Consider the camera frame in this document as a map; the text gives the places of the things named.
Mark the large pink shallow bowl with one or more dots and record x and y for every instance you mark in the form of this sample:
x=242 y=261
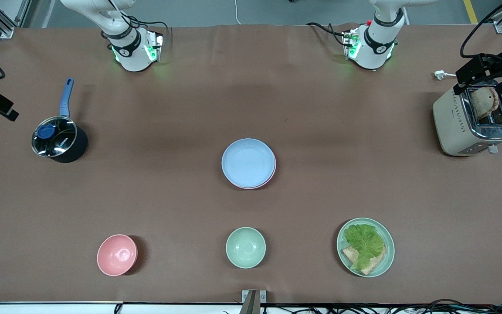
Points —
x=253 y=188

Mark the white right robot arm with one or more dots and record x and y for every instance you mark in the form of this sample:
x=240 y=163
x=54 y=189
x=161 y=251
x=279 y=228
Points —
x=131 y=56

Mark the white power plug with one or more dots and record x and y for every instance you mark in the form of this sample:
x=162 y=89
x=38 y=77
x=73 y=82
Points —
x=439 y=75

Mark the brown table cover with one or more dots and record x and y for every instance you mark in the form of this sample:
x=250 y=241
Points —
x=190 y=109

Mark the green plate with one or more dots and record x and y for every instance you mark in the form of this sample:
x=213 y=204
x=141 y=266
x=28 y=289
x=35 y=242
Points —
x=388 y=255

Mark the silver beige toaster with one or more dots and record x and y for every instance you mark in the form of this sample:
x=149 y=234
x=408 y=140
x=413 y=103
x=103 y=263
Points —
x=456 y=126

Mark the small deep pink bowl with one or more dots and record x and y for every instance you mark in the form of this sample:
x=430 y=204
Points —
x=117 y=255

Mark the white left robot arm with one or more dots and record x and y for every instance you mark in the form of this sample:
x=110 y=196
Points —
x=375 y=52

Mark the bread slice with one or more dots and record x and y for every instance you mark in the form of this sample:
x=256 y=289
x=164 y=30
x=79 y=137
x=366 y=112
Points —
x=375 y=264

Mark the blue shallow bowl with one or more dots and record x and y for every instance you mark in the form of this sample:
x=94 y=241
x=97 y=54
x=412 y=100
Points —
x=249 y=162

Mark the grey metal camera mount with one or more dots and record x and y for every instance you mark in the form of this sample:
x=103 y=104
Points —
x=251 y=302

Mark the small green bowl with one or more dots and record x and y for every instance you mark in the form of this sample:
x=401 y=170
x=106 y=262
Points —
x=245 y=247

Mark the toast slice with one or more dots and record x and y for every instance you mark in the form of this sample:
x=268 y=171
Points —
x=483 y=102

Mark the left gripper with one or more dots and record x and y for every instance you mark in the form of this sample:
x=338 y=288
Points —
x=500 y=65

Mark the glass lid blue knob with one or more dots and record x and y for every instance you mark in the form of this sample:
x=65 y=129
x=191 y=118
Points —
x=55 y=137

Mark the green lettuce leaf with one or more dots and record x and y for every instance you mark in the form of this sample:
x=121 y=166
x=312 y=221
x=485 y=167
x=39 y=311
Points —
x=364 y=242

